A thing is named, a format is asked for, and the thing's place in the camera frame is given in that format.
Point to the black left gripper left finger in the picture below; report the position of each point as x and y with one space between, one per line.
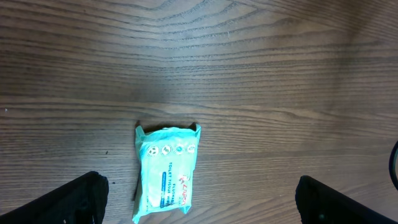
82 200

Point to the light blue wipes pack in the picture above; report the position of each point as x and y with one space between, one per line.
168 157

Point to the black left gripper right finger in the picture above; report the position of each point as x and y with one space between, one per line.
318 203

